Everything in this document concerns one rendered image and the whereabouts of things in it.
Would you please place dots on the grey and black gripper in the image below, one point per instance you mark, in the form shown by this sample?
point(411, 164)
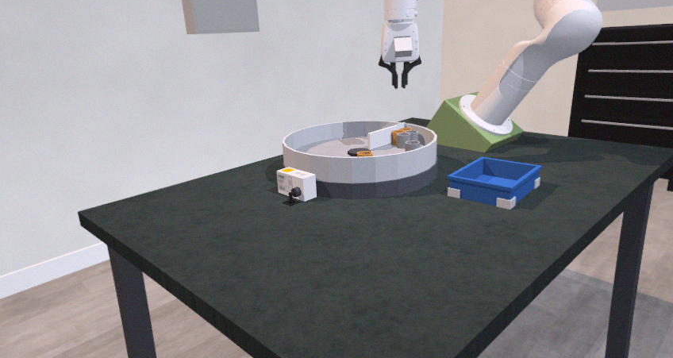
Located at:
point(398, 29)

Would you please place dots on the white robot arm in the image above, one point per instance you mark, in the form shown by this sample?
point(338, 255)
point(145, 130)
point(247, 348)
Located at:
point(569, 27)

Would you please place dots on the grey metal bushing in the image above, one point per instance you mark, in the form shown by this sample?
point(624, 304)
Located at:
point(402, 138)
point(411, 145)
point(413, 135)

